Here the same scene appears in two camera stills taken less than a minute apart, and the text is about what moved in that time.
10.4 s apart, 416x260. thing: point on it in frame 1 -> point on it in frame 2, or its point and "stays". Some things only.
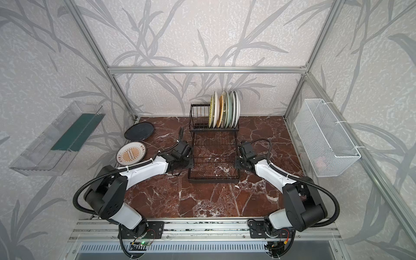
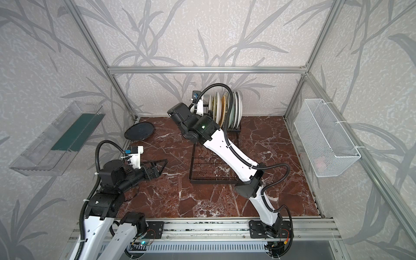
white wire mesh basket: [329, 149] stays
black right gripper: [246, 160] -> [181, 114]
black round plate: [139, 131] stays
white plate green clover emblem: [215, 110] stays
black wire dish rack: [215, 149] stays
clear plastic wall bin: [50, 152] stays
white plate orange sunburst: [130, 153] -> [206, 101]
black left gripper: [191, 163] -> [154, 173]
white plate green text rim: [237, 108] stays
